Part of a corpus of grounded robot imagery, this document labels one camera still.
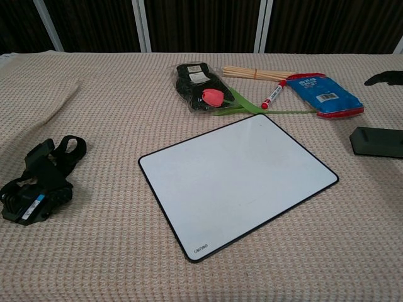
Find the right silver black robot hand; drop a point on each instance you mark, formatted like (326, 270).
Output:
(388, 78)

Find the grey board eraser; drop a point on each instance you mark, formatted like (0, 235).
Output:
(378, 143)

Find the blue red snack packet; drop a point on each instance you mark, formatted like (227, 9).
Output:
(327, 94)

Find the red whiteboard marker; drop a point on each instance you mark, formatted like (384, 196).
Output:
(273, 94)

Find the bundle of wooden sticks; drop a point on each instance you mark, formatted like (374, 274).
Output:
(245, 73)

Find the red artificial tulip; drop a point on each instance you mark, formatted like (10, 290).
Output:
(212, 96)

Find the white dry-erase board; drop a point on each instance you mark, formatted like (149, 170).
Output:
(220, 182)

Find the black gloves in clear bag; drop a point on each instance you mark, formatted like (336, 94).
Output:
(189, 81)

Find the beige waffle tablecloth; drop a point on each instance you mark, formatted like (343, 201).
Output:
(94, 251)

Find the white metal frame post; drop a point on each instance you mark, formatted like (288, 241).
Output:
(141, 25)
(264, 25)
(48, 26)
(399, 48)

